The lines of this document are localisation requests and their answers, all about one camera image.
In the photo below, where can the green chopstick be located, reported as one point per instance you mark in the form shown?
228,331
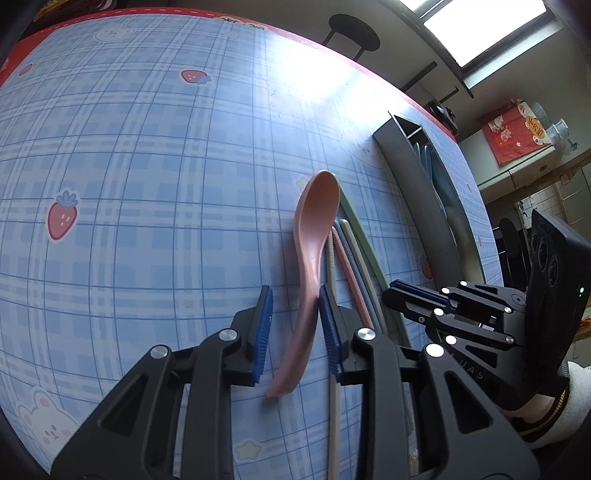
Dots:
367,240

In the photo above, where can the red table cover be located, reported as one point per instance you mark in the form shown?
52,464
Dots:
138,10

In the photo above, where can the metal utensil tray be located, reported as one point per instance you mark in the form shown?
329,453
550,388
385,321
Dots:
406,175

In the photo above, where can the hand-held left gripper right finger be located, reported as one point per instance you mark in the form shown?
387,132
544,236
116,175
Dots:
330,337

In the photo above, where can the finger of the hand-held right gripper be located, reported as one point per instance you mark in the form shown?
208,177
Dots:
420,291
411,309

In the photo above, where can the white chopstick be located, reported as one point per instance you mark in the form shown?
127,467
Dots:
354,251

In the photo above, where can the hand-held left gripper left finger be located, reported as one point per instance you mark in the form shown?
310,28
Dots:
262,332

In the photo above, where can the red printed cloth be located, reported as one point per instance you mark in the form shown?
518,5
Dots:
512,134

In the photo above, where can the pink spoon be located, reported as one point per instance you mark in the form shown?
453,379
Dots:
314,221

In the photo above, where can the black round stool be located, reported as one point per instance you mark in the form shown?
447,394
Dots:
353,30

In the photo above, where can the window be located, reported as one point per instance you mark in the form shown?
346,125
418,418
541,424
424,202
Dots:
485,32

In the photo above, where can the blue plaid table mat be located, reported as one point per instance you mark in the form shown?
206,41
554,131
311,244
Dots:
161,184

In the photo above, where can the black chair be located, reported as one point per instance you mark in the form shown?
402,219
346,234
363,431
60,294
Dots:
512,249

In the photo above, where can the person's right forearm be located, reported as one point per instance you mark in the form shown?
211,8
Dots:
577,397

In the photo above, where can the white refrigerator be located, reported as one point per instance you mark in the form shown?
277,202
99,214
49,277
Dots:
531,173

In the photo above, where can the pink chopstick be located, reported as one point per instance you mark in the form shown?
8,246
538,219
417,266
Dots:
348,272

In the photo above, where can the blue spoon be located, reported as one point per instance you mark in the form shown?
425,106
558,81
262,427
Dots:
443,184

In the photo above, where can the clear glass containers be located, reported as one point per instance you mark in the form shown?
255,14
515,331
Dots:
556,129

